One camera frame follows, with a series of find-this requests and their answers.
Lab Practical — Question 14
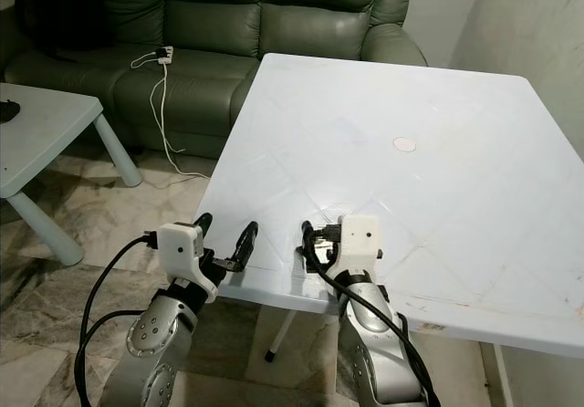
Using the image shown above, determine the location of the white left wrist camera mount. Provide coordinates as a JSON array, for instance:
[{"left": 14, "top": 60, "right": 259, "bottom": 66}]
[{"left": 157, "top": 222, "right": 218, "bottom": 285}]

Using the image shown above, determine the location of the white charger cable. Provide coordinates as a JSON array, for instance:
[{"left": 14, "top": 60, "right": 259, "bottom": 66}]
[{"left": 130, "top": 51, "right": 211, "bottom": 180}]

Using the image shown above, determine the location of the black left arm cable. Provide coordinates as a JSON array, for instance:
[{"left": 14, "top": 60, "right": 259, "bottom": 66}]
[{"left": 75, "top": 232, "right": 161, "bottom": 407}]

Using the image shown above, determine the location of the black bag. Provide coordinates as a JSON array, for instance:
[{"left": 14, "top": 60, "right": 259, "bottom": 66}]
[{"left": 14, "top": 0, "right": 110, "bottom": 61}]

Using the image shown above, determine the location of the small white side table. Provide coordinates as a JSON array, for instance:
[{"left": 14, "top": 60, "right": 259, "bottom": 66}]
[{"left": 0, "top": 84, "right": 143, "bottom": 267}]

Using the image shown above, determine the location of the large white plastic table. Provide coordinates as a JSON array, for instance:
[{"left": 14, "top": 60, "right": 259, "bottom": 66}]
[{"left": 194, "top": 53, "right": 584, "bottom": 407}]

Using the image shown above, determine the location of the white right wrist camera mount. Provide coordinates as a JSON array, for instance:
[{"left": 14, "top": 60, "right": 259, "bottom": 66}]
[{"left": 336, "top": 214, "right": 383, "bottom": 276}]

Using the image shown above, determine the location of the green leather sofa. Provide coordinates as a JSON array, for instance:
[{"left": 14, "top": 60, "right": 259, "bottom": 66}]
[{"left": 0, "top": 0, "right": 428, "bottom": 160}]

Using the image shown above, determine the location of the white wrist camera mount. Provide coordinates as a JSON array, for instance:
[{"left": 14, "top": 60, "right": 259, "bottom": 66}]
[
  {"left": 157, "top": 222, "right": 218, "bottom": 285},
  {"left": 336, "top": 214, "right": 383, "bottom": 276}
]

